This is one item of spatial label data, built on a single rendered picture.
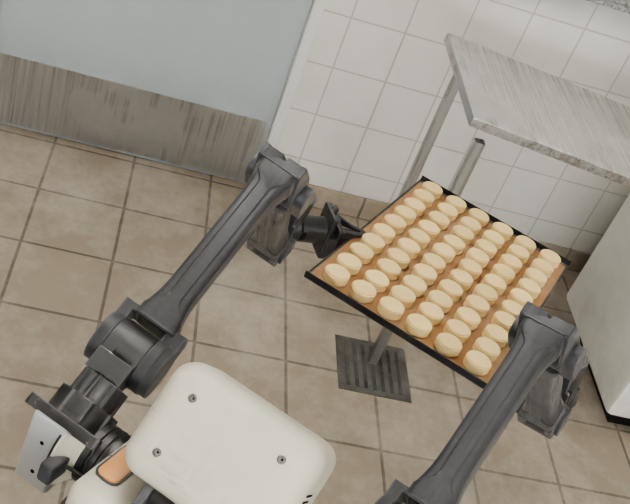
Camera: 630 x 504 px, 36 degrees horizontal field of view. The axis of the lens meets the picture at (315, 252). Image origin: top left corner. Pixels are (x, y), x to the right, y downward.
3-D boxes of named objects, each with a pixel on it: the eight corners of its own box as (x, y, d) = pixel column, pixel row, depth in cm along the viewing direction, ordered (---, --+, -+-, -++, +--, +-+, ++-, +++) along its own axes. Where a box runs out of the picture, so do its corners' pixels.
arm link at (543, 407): (504, 336, 142) (571, 372, 138) (524, 305, 144) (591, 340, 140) (507, 419, 180) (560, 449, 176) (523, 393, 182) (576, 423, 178)
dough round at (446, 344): (428, 343, 180) (432, 336, 179) (443, 336, 183) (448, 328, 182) (447, 361, 178) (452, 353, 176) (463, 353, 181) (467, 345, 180)
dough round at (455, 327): (460, 347, 182) (464, 339, 181) (438, 332, 184) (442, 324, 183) (471, 337, 186) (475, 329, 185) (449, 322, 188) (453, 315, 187)
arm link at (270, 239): (241, 172, 152) (298, 211, 151) (262, 144, 153) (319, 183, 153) (237, 245, 193) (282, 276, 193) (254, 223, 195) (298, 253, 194)
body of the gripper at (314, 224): (318, 240, 205) (285, 236, 202) (334, 201, 200) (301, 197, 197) (326, 260, 201) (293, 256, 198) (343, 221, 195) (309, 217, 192)
